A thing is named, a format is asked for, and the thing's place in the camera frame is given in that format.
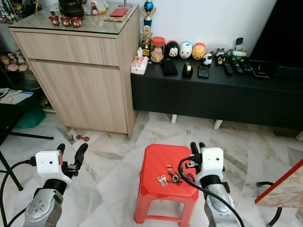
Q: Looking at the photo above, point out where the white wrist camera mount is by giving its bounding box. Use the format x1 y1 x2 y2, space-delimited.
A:
198 147 226 184
35 149 66 184

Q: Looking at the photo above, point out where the pink tissue pack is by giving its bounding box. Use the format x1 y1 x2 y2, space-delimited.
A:
131 47 149 75

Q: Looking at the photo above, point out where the yellow bear plush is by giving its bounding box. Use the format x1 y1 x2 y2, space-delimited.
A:
192 42 207 61

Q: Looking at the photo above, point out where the small black box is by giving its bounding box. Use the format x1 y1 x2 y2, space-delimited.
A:
197 65 210 79

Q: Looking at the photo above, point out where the white figurine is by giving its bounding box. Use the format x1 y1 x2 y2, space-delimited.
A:
88 0 108 16

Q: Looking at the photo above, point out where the light wooden cabinet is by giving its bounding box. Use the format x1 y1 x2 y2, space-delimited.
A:
9 5 141 140

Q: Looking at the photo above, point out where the black mouse plush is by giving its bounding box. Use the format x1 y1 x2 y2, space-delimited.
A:
165 40 180 59

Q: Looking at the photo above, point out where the black tape dispenser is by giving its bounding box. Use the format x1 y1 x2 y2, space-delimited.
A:
182 61 194 79

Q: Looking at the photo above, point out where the red plastic stool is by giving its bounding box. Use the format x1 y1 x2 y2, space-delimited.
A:
133 143 201 227

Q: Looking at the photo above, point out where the black TV console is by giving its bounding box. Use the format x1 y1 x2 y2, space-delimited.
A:
131 56 303 131

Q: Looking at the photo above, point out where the black teapot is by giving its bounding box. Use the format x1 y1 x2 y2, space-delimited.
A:
59 0 89 19

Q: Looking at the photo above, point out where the marble board with red edge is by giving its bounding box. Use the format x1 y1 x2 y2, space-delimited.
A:
254 158 303 205

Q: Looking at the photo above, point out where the black folding chair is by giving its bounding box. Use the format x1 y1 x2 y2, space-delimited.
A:
0 102 55 192

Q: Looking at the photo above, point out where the stack of papers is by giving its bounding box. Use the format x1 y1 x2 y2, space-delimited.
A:
0 89 33 105

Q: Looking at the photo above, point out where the black remote control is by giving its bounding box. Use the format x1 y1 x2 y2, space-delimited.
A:
241 60 253 73
232 59 245 74
223 61 234 76

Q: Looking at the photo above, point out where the black television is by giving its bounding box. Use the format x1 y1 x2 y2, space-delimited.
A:
250 0 303 68

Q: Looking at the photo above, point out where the black tray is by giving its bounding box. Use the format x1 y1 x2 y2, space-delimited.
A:
252 61 273 79

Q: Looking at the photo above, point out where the red packet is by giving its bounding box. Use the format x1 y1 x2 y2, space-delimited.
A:
109 7 130 18

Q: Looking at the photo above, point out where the glass display shelf with toys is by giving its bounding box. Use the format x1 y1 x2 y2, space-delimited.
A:
0 0 41 112

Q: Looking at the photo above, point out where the black board stand leg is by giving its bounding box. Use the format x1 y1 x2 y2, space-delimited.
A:
256 181 283 227

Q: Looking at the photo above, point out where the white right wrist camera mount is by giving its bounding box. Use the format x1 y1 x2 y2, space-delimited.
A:
198 147 226 184

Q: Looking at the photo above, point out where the gold trophy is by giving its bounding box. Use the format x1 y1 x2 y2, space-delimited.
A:
140 26 153 57

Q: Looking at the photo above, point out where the blue trophy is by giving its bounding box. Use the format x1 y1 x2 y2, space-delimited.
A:
143 0 157 28

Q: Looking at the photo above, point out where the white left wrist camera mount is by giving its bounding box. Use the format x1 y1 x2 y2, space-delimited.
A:
35 149 66 184

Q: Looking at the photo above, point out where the green bin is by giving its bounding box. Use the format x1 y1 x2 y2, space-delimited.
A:
15 92 46 129

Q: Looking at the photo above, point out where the small panda toy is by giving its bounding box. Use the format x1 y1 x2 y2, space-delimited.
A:
203 52 214 66

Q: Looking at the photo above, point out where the silver key pair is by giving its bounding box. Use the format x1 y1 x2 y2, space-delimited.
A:
157 175 169 188

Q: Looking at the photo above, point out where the black and white toy figure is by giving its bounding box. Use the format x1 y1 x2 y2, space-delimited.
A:
214 48 226 65

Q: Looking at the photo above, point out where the clear jar with red lid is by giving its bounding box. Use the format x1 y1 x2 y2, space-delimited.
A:
151 36 166 63

